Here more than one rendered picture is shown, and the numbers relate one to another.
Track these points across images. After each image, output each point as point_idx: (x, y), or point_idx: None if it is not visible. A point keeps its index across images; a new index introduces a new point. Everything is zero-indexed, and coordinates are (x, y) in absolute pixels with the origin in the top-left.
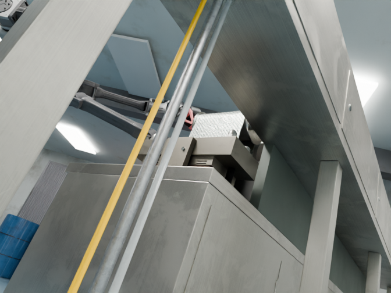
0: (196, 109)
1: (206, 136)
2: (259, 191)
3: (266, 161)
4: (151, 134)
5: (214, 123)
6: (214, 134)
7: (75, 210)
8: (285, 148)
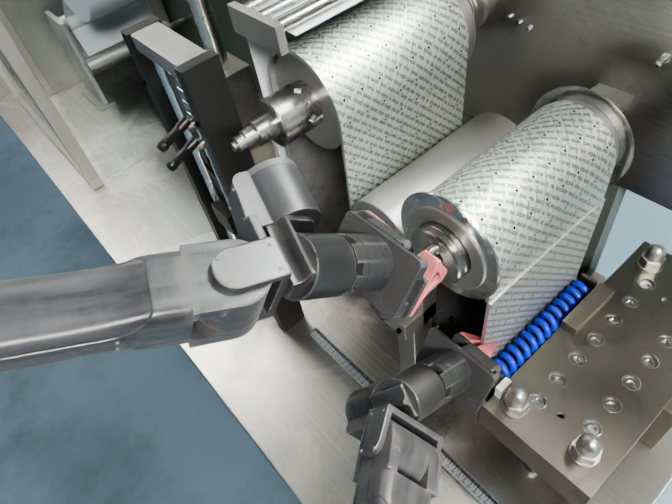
0: (303, 180)
1: (534, 276)
2: (601, 251)
3: (617, 208)
4: (432, 448)
5: (548, 235)
6: (552, 255)
7: None
8: None
